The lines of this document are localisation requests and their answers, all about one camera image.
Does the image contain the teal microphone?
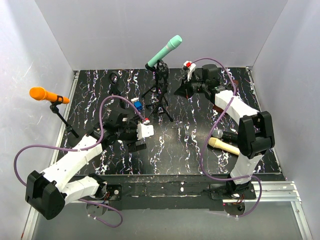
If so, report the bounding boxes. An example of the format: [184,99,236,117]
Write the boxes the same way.
[145,35,183,70]

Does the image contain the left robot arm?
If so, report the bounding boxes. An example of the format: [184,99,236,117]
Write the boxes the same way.
[25,111,154,220]

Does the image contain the aluminium frame rail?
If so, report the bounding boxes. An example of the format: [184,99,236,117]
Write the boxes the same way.
[20,65,314,240]

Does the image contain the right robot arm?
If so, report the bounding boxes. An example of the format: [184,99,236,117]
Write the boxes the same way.
[175,61,275,199]

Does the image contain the wooden metronome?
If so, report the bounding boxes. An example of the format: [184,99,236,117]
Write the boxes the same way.
[212,105,224,113]

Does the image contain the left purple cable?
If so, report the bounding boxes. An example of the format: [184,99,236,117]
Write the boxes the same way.
[13,95,151,228]

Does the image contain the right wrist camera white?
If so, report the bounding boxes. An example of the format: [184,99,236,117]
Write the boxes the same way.
[182,60,196,82]

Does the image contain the black marble pattern mat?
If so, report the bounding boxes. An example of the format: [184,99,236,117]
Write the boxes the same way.
[68,67,281,175]

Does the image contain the black silver-grille microphone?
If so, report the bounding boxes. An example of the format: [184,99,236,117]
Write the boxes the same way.
[211,129,238,143]

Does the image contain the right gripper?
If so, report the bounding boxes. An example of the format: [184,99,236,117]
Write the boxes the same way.
[173,73,208,100]

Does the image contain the orange microphone stand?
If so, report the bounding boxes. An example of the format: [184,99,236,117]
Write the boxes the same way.
[50,95,79,138]

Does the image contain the blue white small block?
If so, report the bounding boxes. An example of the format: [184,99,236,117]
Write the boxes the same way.
[131,97,143,112]

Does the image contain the orange microphone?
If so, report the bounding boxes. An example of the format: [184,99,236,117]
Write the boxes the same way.
[29,86,70,104]

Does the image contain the teal microphone tripod stand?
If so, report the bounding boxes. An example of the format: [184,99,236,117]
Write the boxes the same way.
[141,62,169,105]

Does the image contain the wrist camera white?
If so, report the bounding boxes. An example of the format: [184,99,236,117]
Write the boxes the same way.
[182,60,196,82]
[136,123,155,140]

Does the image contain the shock mount tripod stand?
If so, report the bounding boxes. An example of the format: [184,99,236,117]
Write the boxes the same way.
[146,59,173,122]

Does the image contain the purple cable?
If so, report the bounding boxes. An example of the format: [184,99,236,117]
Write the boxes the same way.
[189,57,263,219]
[13,95,151,228]

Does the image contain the round base microphone stand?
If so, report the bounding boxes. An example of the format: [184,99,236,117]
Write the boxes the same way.
[108,71,121,96]

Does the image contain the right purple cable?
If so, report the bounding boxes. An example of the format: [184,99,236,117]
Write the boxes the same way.
[189,57,263,219]

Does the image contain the cream microphone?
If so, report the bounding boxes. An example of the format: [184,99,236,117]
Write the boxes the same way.
[208,137,240,156]

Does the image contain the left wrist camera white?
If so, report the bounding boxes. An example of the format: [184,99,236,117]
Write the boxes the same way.
[136,123,155,140]

